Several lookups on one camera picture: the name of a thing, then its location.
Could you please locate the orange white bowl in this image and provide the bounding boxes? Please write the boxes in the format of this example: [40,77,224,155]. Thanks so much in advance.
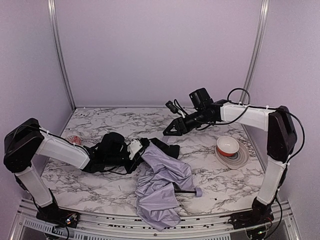
[216,136,240,157]

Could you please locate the lilac folding umbrella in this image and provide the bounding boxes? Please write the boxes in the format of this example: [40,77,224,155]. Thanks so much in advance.
[135,138,203,231]

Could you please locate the red patterned bowl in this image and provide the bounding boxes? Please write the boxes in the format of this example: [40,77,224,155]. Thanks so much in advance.
[65,135,82,145]

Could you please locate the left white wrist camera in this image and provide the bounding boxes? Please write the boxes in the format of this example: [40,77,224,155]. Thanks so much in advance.
[127,139,143,160]

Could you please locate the grey ringed plate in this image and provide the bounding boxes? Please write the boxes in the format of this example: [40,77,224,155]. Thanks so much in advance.
[215,142,250,170]

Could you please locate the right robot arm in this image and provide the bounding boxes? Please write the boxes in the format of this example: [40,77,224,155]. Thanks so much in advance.
[163,88,305,230]

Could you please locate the aluminium front rail base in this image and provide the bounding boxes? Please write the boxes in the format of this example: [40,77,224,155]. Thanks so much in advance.
[9,199,301,240]

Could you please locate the right aluminium frame post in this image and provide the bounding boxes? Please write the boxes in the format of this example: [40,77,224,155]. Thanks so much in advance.
[244,0,270,91]

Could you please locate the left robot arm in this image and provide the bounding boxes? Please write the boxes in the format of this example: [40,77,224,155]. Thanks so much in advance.
[3,118,150,228]

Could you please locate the aluminium frame post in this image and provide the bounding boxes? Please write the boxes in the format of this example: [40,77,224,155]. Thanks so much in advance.
[244,0,270,91]
[47,0,76,112]

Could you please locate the left aluminium frame post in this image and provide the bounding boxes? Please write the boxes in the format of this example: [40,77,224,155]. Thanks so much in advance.
[47,0,76,112]

